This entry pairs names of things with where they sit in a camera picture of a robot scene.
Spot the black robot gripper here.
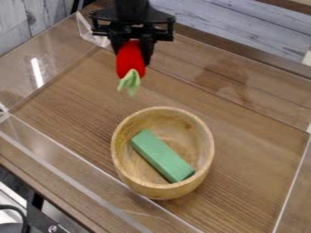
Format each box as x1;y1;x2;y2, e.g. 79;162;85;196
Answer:
88;0;176;66

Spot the red plush strawberry toy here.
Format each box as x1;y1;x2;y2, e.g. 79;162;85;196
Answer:
116;40;145;96

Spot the light wooden bowl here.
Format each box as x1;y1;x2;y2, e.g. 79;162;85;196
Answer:
111;106;215;199

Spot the green rectangular block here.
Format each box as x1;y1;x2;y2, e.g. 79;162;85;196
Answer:
129;130;196;183

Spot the clear acrylic corner bracket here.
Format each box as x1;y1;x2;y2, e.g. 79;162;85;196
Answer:
75;12;112;48

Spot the clear acrylic enclosure wall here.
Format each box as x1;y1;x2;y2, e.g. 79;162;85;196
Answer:
0;18;311;233

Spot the black cable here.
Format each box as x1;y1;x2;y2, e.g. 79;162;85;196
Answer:
0;205;29;233

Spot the black table leg bracket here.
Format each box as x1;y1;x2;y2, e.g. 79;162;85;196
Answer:
24;191;83;233

